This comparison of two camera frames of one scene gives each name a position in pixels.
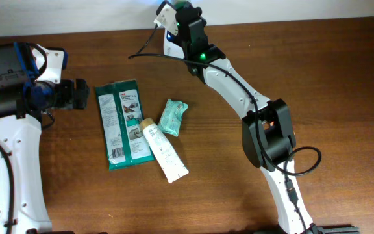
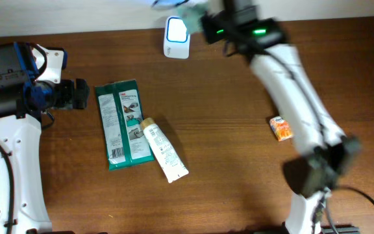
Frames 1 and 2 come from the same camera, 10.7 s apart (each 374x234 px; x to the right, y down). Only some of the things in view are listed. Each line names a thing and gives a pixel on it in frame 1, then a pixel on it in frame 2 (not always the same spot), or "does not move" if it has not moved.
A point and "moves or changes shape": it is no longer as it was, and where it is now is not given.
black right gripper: (173, 38) -> (210, 26)
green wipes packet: (121, 114) does not move
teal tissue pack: (170, 120) moves or changes shape
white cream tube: (173, 166) does not move
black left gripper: (73, 99) does not move
